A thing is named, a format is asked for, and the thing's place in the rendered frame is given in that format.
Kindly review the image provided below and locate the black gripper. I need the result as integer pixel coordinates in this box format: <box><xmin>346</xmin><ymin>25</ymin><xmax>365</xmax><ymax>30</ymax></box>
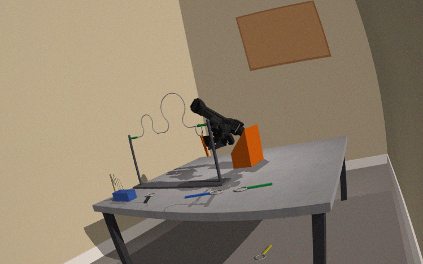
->
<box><xmin>203</xmin><ymin>129</ymin><xmax>235</xmax><ymax>150</ymax></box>

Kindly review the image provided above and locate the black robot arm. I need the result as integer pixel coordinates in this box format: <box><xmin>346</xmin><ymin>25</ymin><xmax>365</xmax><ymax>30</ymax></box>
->
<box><xmin>190</xmin><ymin>98</ymin><xmax>245</xmax><ymax>136</ymax></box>

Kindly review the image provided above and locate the blue block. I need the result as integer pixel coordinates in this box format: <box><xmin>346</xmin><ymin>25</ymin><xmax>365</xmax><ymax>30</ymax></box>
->
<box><xmin>112</xmin><ymin>189</ymin><xmax>137</xmax><ymax>202</ymax></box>

